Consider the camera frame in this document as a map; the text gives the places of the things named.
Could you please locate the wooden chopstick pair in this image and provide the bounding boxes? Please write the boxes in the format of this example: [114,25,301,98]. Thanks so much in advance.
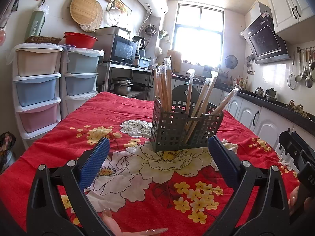
[164,58,172,112]
[152,63,169,112]
[211,85,242,116]

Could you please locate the kitchen window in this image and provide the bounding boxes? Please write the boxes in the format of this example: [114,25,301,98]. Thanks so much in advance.
[172,3,224,68]

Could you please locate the person's right hand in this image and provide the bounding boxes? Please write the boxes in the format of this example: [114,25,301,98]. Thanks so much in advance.
[288,184,314,216]

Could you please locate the person's left hand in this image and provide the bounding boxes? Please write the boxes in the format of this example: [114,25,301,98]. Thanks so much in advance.
[101,209,168,236]

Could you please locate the metal kettle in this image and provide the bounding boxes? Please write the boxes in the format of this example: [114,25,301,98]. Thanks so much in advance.
[264,87,277,103]

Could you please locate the wooden chopstick pair on cloth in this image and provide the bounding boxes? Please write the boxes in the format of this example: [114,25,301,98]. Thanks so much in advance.
[211,85,242,116]

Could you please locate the hanging ladles and strainers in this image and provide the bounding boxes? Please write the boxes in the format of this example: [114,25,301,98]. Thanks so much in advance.
[287,46,314,90]

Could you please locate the black range hood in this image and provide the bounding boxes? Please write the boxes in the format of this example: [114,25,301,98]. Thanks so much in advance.
[241,11,290,65]

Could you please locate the black plastic utensil basket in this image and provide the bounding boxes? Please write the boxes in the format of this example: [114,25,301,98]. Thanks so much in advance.
[150,84,224,152]

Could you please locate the white upper cabinet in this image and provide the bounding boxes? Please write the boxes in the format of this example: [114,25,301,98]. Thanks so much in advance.
[268,0,314,45]

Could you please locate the left pastel drawer tower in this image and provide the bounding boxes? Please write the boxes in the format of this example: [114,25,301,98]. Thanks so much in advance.
[7,43,64,149]

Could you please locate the pastel drawer tower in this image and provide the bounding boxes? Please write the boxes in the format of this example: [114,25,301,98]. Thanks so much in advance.
[59,47,104,119]
[7,43,64,149]

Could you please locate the steel cooking pot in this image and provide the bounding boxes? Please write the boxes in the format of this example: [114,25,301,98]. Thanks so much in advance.
[112,77,133,96]

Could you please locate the right pastel drawer tower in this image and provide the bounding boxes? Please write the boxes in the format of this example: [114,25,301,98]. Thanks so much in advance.
[59,47,104,119]

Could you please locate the red plastic basin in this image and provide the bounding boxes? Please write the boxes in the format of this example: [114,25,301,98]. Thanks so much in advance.
[64,32,98,49]

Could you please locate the black microwave oven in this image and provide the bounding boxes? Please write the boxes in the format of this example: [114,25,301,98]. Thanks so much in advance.
[93,33,138,66]

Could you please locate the round bamboo tray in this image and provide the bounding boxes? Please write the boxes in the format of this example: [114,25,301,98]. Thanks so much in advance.
[69,0,98,26]

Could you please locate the small wall fan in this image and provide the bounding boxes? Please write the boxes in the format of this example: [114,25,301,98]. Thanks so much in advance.
[225,55,238,69]

